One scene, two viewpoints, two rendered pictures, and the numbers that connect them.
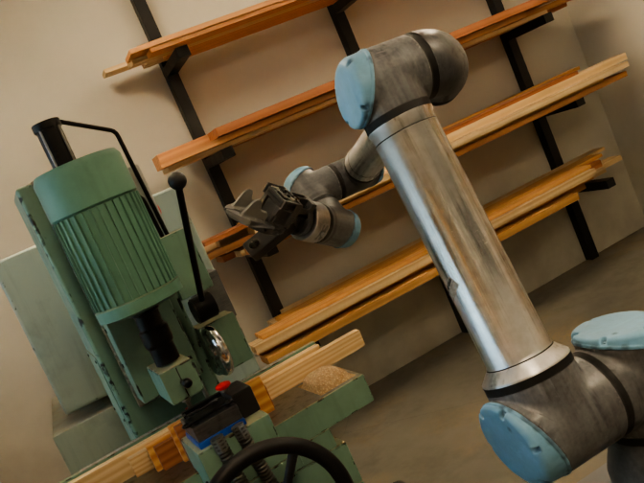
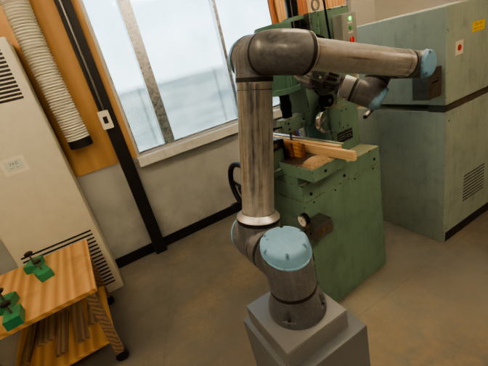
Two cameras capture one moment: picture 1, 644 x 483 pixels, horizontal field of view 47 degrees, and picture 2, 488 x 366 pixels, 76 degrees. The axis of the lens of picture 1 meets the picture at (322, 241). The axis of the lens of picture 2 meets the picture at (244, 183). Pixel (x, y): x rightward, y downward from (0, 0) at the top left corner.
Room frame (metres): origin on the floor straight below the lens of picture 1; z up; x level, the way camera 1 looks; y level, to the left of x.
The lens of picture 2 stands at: (1.02, -1.17, 1.42)
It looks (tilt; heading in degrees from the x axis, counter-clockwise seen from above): 22 degrees down; 85
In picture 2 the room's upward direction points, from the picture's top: 14 degrees counter-clockwise
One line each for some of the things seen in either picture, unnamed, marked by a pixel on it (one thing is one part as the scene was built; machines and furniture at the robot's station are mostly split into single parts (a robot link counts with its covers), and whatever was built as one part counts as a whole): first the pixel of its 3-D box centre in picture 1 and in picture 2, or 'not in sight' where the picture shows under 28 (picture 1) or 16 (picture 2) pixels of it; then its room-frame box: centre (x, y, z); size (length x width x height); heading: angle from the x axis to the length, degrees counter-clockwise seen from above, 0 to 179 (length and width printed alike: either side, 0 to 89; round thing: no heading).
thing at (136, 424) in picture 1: (126, 316); (324, 86); (1.72, 0.49, 1.16); 0.22 x 0.22 x 0.72; 23
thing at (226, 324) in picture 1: (222, 341); (337, 118); (1.69, 0.31, 1.02); 0.09 x 0.07 x 0.12; 113
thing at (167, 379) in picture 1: (176, 379); (292, 124); (1.47, 0.39, 1.03); 0.14 x 0.07 x 0.09; 23
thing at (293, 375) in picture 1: (254, 398); (308, 148); (1.50, 0.26, 0.92); 0.55 x 0.02 x 0.04; 113
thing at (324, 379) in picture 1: (323, 375); (315, 159); (1.47, 0.11, 0.91); 0.12 x 0.09 x 0.03; 23
